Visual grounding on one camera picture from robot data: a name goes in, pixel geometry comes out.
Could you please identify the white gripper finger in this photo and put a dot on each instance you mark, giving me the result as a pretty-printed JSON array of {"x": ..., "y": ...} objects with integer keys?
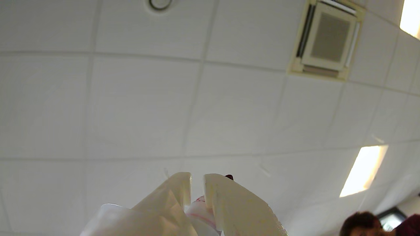
[
  {"x": 157, "y": 209},
  {"x": 242, "y": 213}
]

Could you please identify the red marker pen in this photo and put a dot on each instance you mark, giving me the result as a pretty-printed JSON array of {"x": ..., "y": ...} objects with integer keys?
[{"x": 200, "y": 213}]

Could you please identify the bearded man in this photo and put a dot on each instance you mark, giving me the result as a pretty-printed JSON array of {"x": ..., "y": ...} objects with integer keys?
[{"x": 361, "y": 224}]

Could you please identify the rectangular ceiling light panel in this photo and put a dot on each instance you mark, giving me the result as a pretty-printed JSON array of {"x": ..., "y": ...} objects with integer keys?
[
  {"x": 410, "y": 16},
  {"x": 364, "y": 170}
]

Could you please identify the ceiling air conditioner vent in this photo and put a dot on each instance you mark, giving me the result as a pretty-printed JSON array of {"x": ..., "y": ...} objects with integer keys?
[{"x": 328, "y": 39}]

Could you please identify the round ceiling smoke detector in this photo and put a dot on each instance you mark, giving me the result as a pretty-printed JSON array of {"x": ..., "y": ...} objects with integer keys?
[{"x": 159, "y": 4}]

